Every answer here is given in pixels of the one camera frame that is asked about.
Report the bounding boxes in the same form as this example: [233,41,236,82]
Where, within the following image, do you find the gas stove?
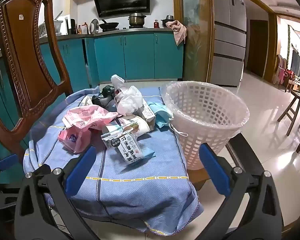
[101,26,148,32]

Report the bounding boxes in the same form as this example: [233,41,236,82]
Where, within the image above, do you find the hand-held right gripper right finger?
[190,142,285,240]

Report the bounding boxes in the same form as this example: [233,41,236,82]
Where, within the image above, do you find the white dish rack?
[39,20,64,37]

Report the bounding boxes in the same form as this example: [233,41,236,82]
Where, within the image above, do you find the silver refrigerator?
[211,0,247,88]

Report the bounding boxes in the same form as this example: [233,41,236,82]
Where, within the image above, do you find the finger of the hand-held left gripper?
[0,154,18,193]

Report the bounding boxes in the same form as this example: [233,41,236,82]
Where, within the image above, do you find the wood framed glass partition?
[174,0,214,82]

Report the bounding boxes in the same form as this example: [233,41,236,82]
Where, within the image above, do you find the black kitchen appliance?
[68,18,77,35]

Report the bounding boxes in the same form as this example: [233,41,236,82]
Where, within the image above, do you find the pink cloth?
[165,20,188,47]

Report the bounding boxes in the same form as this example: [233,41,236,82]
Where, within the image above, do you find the teal lower kitchen cabinets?
[0,29,185,180]

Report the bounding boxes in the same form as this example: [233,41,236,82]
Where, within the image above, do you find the black lidded pot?
[161,15,175,27]

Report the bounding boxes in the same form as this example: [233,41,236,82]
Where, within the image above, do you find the steel cooking pot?
[128,12,147,28]

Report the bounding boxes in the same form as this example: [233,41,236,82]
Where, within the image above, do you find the pink snack packet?
[58,127,92,153]

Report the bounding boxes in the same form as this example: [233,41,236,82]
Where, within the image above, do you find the white blue ointment box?
[137,104,156,131]

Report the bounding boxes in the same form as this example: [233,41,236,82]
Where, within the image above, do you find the glass pan lid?
[89,19,100,34]

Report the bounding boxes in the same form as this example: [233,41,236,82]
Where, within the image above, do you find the white plastic bag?
[111,74,144,117]

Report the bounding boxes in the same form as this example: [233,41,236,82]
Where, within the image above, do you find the blue face mask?
[146,102,188,138]

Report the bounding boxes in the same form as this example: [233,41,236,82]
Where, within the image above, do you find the white food packet black print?
[101,127,143,173]

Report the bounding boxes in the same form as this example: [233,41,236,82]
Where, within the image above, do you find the dark wooden door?
[247,20,268,78]

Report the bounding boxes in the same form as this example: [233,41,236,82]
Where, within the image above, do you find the black plastic bag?
[91,85,115,110]

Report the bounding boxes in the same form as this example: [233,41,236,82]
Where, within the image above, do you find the green garland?
[287,25,291,63]

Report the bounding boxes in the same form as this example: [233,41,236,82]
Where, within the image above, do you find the white plastic lattice basket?
[160,81,250,171]

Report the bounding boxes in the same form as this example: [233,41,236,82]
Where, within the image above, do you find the blue checked towel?
[23,86,203,237]

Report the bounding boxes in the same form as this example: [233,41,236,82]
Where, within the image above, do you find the pink printed plastic bag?
[62,105,119,131]

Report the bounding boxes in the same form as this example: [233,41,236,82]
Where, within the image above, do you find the wooden stool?
[277,90,300,153]

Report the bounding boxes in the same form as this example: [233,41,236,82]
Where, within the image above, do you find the black wok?
[99,19,120,30]

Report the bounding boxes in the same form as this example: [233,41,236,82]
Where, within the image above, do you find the row of dining chairs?
[274,54,300,93]

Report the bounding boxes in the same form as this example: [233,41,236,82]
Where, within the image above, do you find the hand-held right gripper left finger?
[14,145,100,240]

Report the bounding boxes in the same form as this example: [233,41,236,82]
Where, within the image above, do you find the striped white paper cup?
[116,115,151,137]

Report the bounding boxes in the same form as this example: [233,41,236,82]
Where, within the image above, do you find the carved wooden chair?
[0,0,210,190]

